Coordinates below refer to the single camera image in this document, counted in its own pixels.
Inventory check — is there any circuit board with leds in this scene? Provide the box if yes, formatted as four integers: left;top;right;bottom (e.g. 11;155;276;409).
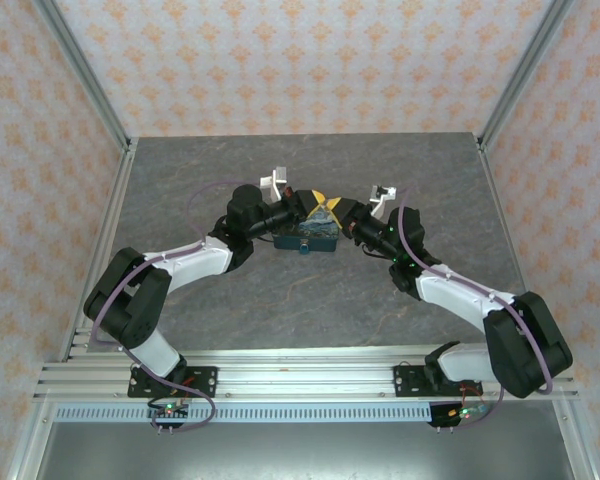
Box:
429;399;491;429
147;399;191;427

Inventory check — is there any aluminium table side rail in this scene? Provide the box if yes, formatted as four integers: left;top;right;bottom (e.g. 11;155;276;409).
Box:
476;134;551;361
59;137;140;362

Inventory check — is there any narrow aluminium cross rail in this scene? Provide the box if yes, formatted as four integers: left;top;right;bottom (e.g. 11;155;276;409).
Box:
62;342;551;364

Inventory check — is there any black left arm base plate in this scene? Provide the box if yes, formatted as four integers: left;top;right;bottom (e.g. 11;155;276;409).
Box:
127;366;219;400

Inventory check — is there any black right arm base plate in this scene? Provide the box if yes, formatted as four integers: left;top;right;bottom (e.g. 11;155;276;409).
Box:
393;364;481;399

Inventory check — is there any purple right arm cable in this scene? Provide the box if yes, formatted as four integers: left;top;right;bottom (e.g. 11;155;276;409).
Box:
398;185;556;432

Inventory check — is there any starry night painted tin box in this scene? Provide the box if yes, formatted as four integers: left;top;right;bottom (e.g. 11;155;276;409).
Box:
272;207;343;256

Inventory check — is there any left circuit board with LEDs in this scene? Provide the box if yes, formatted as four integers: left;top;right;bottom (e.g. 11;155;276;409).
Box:
147;399;191;427

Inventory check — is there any right circuit board with LEDs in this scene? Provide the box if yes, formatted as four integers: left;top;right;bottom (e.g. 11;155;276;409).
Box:
429;399;491;429

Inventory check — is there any slotted grey cable duct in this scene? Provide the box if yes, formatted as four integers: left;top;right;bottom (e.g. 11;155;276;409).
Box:
53;403;486;425

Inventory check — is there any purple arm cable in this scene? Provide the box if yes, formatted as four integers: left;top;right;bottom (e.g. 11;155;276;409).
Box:
398;185;556;432
90;178;254;434

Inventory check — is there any wide aluminium cross rail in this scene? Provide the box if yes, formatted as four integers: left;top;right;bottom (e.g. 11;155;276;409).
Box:
32;362;580;402

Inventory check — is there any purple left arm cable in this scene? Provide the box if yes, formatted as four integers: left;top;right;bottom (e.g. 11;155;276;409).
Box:
90;178;254;434

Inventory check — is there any grey metal panel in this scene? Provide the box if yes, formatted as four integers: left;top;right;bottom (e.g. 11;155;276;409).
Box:
32;422;581;480

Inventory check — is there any aluminium frame post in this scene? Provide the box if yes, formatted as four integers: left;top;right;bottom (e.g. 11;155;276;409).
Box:
477;0;577;151
32;0;133;151

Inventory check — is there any aluminium frame leg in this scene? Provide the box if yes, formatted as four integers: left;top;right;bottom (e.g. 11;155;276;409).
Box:
552;399;600;480
7;399;56;480

